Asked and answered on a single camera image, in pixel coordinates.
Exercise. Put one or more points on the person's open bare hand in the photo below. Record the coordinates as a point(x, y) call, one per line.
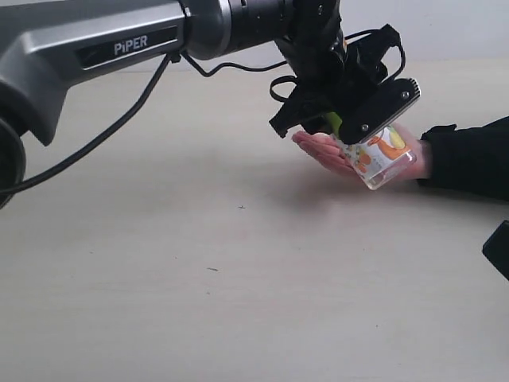
point(324, 150)

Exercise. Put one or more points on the clear tea bottle white cap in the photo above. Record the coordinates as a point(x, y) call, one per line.
point(380, 159)

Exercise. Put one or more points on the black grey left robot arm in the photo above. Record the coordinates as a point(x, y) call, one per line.
point(49, 47)

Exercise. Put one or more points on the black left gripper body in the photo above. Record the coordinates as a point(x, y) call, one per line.
point(336, 73)

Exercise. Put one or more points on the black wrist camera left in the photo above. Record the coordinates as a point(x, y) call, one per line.
point(379, 111)

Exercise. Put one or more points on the black object at table edge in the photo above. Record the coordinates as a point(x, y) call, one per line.
point(495, 249)

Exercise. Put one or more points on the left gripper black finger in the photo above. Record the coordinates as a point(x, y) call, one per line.
point(292, 114)
point(318, 125)

